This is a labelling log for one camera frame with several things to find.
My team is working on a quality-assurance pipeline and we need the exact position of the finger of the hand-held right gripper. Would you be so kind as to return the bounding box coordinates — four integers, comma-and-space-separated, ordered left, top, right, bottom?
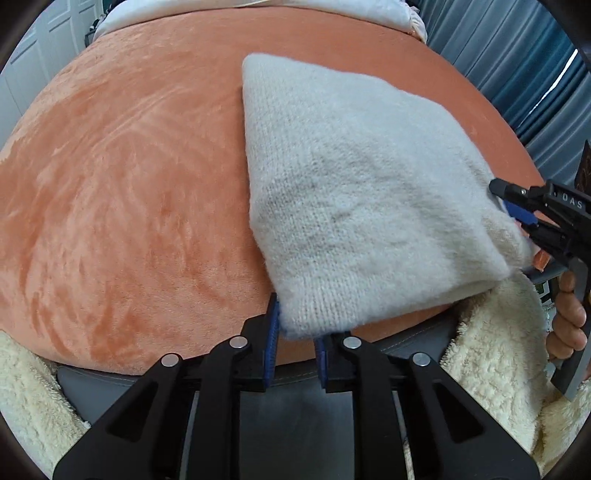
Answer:
522, 220, 570, 267
488, 178, 552, 227

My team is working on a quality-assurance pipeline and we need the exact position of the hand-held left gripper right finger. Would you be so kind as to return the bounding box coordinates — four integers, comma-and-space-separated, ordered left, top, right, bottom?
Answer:
314, 332, 541, 480

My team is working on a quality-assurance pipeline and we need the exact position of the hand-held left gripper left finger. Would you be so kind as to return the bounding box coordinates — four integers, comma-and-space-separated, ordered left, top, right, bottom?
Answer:
53, 292, 282, 480

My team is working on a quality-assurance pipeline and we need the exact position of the beige sweater with black hearts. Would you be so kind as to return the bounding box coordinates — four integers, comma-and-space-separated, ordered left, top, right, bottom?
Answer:
241, 53, 539, 340

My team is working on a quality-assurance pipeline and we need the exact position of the person's right hand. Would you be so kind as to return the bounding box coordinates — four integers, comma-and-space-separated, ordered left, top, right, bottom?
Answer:
546, 272, 588, 361

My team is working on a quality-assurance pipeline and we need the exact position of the brown patterned box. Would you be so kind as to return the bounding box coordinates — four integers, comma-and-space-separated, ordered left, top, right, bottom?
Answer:
576, 140, 591, 191

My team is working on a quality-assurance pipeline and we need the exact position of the cream fluffy robe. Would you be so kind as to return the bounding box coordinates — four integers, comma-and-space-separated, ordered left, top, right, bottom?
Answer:
0, 272, 591, 480

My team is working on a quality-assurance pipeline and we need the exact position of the blue-grey curtain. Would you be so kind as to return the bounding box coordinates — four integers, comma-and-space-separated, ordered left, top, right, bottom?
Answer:
411, 0, 591, 185

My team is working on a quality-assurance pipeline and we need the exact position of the orange plush blanket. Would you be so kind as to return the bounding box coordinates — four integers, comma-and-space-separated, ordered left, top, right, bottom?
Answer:
0, 21, 546, 377

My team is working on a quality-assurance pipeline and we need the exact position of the pink ruffled pillow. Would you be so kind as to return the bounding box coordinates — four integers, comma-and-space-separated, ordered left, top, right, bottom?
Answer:
399, 0, 428, 42

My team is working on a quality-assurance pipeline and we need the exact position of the white duvet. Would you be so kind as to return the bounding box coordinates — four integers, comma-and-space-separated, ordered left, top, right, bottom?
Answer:
92, 0, 416, 35

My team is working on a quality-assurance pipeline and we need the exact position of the white wardrobe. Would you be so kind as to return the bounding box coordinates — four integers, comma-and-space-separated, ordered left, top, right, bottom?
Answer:
0, 0, 112, 121

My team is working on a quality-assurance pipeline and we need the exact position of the grey leather bed frame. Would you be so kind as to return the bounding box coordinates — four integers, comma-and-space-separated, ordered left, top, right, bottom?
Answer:
55, 314, 462, 480

